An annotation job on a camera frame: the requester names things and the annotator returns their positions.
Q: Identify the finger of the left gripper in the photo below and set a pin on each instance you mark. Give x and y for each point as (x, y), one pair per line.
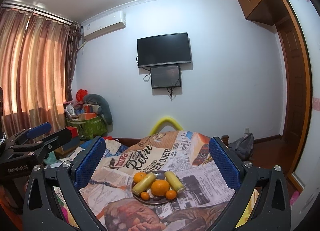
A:
(30, 134)
(60, 142)

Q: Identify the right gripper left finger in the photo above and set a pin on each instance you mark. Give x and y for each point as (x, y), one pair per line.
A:
(41, 211)

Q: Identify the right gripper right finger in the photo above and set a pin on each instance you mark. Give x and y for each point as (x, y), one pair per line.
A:
(261, 198)

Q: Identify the yellow sugarcane piece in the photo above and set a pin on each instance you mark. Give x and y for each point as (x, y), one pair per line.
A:
(174, 181)
(144, 184)

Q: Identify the small mandarin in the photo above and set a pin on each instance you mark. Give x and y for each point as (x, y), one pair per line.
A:
(145, 196)
(171, 194)

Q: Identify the medium orange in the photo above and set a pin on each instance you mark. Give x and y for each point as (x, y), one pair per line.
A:
(139, 176)

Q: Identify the large orange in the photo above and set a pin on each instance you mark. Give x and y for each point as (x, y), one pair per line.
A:
(159, 187)

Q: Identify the red long box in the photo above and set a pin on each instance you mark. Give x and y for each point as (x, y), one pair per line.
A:
(74, 131)

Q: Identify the green storage box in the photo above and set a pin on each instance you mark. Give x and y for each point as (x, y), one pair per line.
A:
(88, 129)

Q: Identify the grey bag on floor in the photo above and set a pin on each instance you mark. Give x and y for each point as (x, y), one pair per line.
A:
(243, 147)

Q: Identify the orange window curtain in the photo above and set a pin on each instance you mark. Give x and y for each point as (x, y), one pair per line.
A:
(38, 57)

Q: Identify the newspaper print cloth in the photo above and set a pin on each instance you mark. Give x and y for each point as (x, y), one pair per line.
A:
(108, 193)

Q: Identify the dark purple plate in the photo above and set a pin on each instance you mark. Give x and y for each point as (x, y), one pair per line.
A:
(159, 176)

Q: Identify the red grape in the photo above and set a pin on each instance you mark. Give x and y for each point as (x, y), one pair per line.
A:
(157, 198)

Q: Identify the white air conditioner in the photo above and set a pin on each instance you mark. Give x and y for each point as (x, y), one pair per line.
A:
(104, 25)

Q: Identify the yellow foam hoop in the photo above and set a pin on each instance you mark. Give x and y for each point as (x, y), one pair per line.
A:
(165, 121)

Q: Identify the wooden door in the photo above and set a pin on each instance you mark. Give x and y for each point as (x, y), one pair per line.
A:
(299, 87)

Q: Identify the small wall monitor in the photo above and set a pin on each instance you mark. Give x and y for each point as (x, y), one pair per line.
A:
(167, 76)

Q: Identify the black wall television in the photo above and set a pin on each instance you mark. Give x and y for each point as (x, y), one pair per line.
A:
(163, 50)

